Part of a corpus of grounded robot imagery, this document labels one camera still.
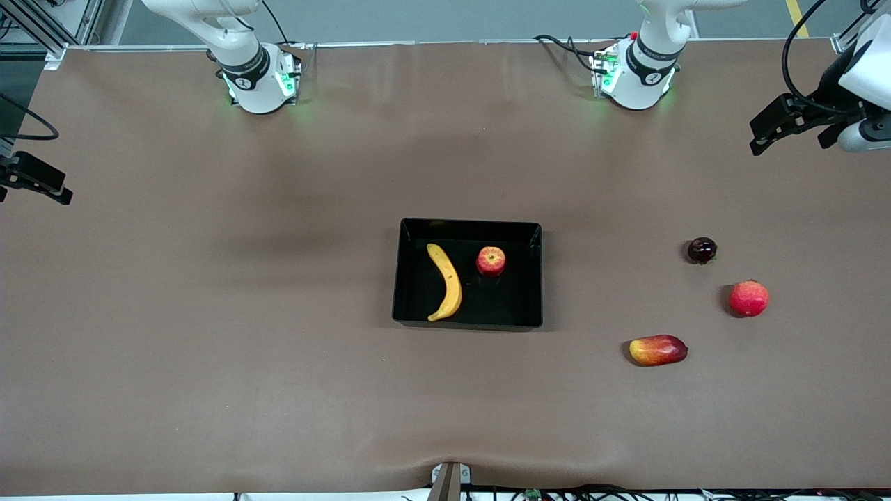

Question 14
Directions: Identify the small red yellow apple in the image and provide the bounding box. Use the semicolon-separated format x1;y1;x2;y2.
475;246;507;278

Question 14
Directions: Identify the yellow banana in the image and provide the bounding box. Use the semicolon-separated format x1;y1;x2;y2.
426;243;463;323

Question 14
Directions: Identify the red pomegranate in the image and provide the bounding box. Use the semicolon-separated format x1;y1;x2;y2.
729;279;771;319

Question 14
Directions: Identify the red yellow mango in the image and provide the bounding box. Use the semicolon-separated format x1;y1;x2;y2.
629;334;689;367

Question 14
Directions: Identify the black rectangular plastic tray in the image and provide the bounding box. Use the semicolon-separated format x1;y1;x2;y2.
392;218;544;331

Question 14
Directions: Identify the silver table edge strip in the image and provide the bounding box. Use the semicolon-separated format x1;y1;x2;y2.
45;36;836;70

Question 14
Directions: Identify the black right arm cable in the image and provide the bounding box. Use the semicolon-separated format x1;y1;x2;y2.
0;93;61;141

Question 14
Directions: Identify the black left base cable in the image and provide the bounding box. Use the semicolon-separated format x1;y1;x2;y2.
533;33;613;74

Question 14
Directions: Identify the black base cable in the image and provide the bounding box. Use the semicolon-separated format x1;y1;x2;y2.
261;0;307;51
533;33;613;74

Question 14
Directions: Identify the black right base cable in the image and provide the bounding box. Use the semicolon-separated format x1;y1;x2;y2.
261;0;307;51

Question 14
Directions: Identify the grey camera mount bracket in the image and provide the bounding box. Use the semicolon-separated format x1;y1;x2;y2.
426;461;473;501

